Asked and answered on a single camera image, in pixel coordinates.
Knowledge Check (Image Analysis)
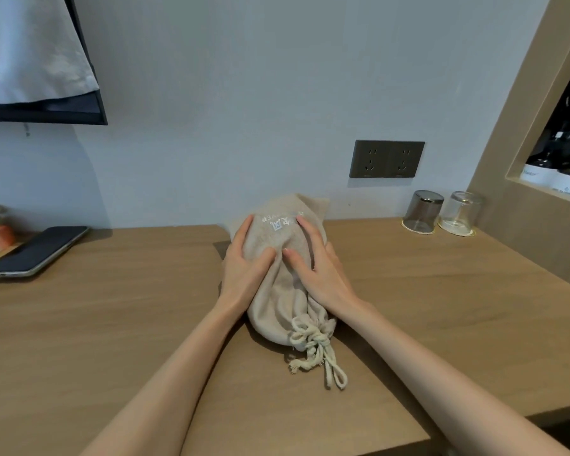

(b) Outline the person's right hand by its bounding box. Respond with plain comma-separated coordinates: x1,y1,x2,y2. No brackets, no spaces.
282,215,369,324

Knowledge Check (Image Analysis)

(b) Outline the person's left hand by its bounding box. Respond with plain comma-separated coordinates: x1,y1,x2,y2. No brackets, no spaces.
217,214,277,321

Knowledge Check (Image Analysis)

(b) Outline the beige drawstring bag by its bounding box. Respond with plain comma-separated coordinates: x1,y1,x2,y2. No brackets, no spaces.
225,193,348,391

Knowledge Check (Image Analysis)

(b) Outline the person's right forearm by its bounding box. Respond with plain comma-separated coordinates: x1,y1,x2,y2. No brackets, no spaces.
344,301,570,456

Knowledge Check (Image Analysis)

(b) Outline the person's left forearm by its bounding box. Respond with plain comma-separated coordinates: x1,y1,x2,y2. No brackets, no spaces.
80,303,243,456

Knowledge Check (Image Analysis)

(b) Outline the round gold-rimmed coaster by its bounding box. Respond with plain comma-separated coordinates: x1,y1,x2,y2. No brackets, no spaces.
436,220,476,238
401,220,437,235

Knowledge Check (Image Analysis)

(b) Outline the grey smoked glass cup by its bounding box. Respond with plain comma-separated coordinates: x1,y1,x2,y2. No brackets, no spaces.
402,189,445,235

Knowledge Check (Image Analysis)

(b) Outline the clear glass cup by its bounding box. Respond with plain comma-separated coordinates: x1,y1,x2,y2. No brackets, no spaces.
438,191,485,237

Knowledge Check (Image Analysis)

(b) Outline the black smartphone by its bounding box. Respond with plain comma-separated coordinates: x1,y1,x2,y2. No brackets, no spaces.
0,226,90,280

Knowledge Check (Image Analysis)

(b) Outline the black television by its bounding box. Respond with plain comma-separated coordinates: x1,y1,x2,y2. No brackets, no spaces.
0,0,108,126

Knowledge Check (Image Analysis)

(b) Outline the white cloth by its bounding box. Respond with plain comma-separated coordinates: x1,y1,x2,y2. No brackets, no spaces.
0,0,99,105

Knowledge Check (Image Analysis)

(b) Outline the dark grey wall socket panel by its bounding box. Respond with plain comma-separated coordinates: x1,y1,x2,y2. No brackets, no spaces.
349,139,426,179

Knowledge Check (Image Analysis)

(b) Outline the wooden niche frame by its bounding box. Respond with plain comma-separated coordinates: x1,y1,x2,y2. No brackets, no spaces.
467,0,570,295

